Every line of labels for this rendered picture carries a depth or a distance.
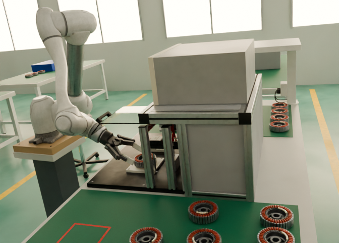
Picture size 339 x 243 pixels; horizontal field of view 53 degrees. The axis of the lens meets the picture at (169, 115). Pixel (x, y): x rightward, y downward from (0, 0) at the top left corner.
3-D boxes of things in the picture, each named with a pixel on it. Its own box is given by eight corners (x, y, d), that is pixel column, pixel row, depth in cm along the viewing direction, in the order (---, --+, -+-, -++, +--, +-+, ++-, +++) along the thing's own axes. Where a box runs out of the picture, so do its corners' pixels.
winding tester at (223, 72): (153, 105, 143) (147, 57, 137) (181, 82, 182) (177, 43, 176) (247, 104, 131) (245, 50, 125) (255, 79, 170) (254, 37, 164)
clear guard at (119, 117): (90, 135, 149) (88, 123, 147) (115, 117, 170) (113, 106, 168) (160, 136, 138) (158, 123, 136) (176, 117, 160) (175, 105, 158)
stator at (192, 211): (191, 206, 133) (190, 198, 132) (220, 207, 130) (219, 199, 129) (186, 224, 122) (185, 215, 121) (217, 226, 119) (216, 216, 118)
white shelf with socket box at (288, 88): (245, 115, 231) (242, 48, 217) (250, 100, 264) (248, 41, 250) (300, 115, 220) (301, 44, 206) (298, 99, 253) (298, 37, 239)
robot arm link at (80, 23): (54, 113, 229) (84, 105, 242) (64, 128, 221) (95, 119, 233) (53, 5, 181) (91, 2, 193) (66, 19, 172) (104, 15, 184)
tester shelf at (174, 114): (139, 124, 136) (137, 113, 134) (183, 84, 197) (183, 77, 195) (251, 124, 122) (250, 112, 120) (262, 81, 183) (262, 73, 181)
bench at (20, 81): (-3, 135, 498) (-16, 85, 475) (70, 99, 668) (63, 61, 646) (48, 136, 469) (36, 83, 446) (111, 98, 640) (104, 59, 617)
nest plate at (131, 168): (125, 172, 163) (125, 169, 163) (137, 158, 177) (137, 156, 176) (154, 174, 158) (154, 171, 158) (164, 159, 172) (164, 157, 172)
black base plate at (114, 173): (87, 187, 157) (86, 183, 157) (139, 136, 215) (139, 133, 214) (183, 194, 142) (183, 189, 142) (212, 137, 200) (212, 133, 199)
